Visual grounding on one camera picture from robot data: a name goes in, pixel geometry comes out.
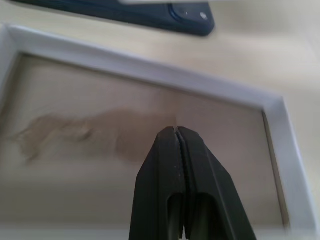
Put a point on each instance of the white phone box base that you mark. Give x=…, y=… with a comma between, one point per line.
x=140, y=75

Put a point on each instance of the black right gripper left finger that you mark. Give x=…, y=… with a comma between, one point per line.
x=160, y=175

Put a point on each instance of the dark blue smartphone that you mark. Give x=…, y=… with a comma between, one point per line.
x=175, y=17

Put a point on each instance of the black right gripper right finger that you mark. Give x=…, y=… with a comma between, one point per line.
x=210, y=190

